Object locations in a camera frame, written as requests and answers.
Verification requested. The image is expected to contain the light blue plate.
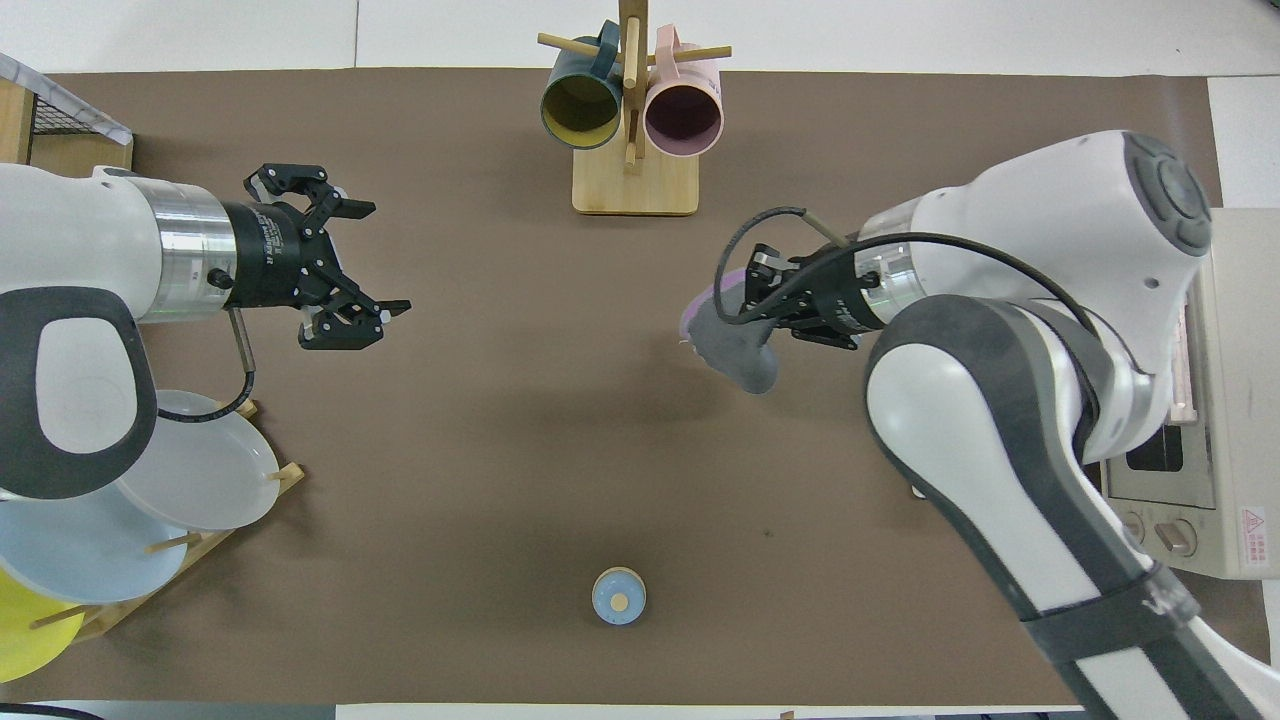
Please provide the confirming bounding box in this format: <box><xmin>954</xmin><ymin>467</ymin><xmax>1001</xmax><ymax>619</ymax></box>
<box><xmin>0</xmin><ymin>480</ymin><xmax>201</xmax><ymax>604</ymax></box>

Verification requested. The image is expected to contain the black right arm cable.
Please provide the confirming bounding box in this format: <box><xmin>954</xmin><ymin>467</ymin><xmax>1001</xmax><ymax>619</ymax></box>
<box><xmin>712</xmin><ymin>205</ymin><xmax>1101</xmax><ymax>336</ymax></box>

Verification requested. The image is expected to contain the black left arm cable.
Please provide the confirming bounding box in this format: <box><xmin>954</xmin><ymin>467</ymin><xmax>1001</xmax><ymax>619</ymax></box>
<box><xmin>155</xmin><ymin>308</ymin><xmax>259</xmax><ymax>424</ymax></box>

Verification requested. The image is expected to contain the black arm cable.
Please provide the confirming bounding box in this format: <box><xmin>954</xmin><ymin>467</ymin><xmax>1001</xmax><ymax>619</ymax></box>
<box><xmin>712</xmin><ymin>205</ymin><xmax>1101</xmax><ymax>336</ymax></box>
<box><xmin>155</xmin><ymin>308</ymin><xmax>259</xmax><ymax>424</ymax></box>

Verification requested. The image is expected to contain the purple grey-backed towel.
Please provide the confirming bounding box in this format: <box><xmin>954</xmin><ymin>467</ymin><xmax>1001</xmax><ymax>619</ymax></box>
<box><xmin>680</xmin><ymin>268</ymin><xmax>779</xmax><ymax>396</ymax></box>

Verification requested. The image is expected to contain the black wire basket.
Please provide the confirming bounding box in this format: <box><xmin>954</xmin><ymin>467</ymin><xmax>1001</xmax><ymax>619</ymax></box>
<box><xmin>20</xmin><ymin>88</ymin><xmax>126</xmax><ymax>143</ymax></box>

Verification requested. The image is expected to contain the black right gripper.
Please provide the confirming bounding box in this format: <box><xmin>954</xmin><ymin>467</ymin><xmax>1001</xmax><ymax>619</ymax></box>
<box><xmin>745</xmin><ymin>243</ymin><xmax>886</xmax><ymax>351</ymax></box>

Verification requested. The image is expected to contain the grey translucent plate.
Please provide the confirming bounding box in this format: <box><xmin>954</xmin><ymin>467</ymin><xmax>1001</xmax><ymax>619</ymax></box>
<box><xmin>115</xmin><ymin>390</ymin><xmax>283</xmax><ymax>531</ymax></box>

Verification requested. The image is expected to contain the brown table mat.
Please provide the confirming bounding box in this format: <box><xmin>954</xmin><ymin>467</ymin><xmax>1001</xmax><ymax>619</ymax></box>
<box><xmin>0</xmin><ymin>68</ymin><xmax>1280</xmax><ymax>706</ymax></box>

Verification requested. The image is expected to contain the blue service bell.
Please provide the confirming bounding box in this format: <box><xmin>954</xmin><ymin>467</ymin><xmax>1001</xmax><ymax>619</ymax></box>
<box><xmin>592</xmin><ymin>566</ymin><xmax>648</xmax><ymax>627</ymax></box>

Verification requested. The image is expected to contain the teal mug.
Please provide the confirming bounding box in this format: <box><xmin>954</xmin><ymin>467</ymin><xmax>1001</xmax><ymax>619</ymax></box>
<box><xmin>540</xmin><ymin>20</ymin><xmax>626</xmax><ymax>151</ymax></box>

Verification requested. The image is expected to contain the wooden mug tree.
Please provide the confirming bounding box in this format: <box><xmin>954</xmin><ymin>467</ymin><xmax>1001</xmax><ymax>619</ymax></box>
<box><xmin>538</xmin><ymin>0</ymin><xmax>733</xmax><ymax>217</ymax></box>

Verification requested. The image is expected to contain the cream toaster oven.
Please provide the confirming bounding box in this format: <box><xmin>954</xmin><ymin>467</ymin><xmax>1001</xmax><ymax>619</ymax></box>
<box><xmin>1100</xmin><ymin>208</ymin><xmax>1280</xmax><ymax>581</ymax></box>

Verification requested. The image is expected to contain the wooden plate rack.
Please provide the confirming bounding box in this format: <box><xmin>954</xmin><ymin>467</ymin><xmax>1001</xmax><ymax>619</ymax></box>
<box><xmin>30</xmin><ymin>400</ymin><xmax>306</xmax><ymax>646</ymax></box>

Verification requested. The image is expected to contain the wire and wood crate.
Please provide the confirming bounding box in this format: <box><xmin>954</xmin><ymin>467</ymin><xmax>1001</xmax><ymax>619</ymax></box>
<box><xmin>0</xmin><ymin>78</ymin><xmax>134</xmax><ymax>181</ymax></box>

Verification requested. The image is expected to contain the yellow plate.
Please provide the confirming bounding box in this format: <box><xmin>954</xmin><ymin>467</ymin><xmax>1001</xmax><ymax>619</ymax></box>
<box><xmin>0</xmin><ymin>565</ymin><xmax>86</xmax><ymax>683</ymax></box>

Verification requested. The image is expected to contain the pink mug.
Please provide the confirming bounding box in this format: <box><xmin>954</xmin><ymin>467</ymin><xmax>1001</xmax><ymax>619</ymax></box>
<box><xmin>643</xmin><ymin>25</ymin><xmax>724</xmax><ymax>159</ymax></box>

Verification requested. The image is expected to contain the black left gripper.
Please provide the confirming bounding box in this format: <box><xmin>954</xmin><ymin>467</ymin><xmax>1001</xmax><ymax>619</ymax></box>
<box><xmin>222</xmin><ymin>163</ymin><xmax>412</xmax><ymax>351</ymax></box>

